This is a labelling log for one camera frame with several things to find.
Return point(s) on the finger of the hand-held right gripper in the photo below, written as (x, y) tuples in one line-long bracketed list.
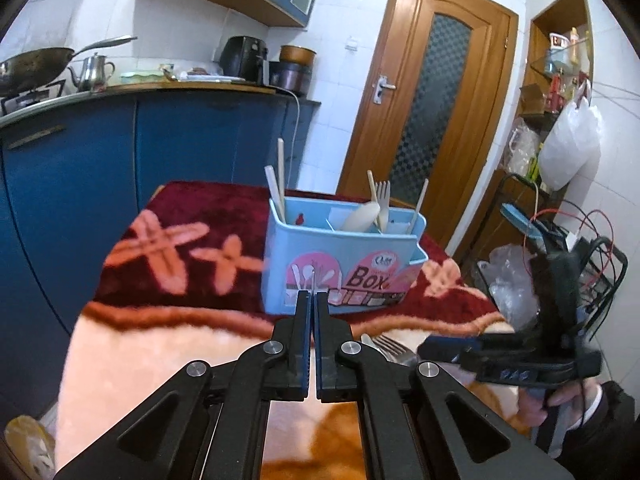
[(442, 349), (482, 360)]

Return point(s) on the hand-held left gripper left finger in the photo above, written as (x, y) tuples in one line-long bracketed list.
[(302, 345)]

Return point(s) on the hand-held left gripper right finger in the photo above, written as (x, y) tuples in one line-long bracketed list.
[(322, 350)]

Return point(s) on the large metal fork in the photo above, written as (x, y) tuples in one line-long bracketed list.
[(391, 345)]

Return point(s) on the light blue utensil box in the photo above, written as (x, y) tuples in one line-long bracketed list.
[(300, 250)]

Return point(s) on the white plastic spoon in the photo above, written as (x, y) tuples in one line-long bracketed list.
[(362, 216)]

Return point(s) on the pair of beige chopsticks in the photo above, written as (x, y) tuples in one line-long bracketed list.
[(419, 205), (281, 170)]

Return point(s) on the white chopstick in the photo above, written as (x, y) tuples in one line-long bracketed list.
[(274, 190)]

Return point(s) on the white plastic fork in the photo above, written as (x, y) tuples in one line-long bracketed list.
[(383, 200)]

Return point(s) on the wooden chopstick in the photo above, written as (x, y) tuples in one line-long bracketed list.
[(371, 185)]

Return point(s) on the person's right forearm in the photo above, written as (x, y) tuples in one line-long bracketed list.
[(610, 425)]

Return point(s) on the person's right hand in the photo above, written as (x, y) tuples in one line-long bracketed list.
[(532, 407)]

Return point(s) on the clear plastic bag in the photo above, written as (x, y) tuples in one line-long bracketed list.
[(510, 285)]

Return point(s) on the blue box in rack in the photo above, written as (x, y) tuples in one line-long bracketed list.
[(520, 217)]

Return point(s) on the red and peach floral blanket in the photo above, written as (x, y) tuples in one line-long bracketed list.
[(150, 340)]

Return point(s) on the white plastic bag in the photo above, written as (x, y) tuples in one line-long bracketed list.
[(570, 150)]

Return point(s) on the wooden door with glass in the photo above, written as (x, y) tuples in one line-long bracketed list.
[(400, 135)]

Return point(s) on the blue base cabinet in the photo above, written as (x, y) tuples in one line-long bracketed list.
[(100, 170)]

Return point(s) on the flat plate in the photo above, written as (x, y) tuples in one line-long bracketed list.
[(210, 77)]

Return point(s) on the brown inner pot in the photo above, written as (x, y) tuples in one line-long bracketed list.
[(297, 55)]

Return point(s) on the yellowish plastic bag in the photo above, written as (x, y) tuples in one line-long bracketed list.
[(27, 447)]

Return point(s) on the black air fryer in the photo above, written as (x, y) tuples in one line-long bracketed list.
[(240, 57)]

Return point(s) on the pale tray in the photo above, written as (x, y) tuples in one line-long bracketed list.
[(142, 77)]

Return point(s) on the steel kettle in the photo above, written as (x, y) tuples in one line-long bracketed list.
[(92, 72)]

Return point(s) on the gas stove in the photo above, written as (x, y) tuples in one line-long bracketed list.
[(35, 97)]

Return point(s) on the dark metal wok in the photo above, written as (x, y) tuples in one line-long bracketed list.
[(35, 67)]

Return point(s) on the wooden wall niche shelf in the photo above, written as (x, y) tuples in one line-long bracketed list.
[(555, 25)]

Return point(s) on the white wall switch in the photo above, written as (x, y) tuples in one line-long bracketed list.
[(353, 44)]

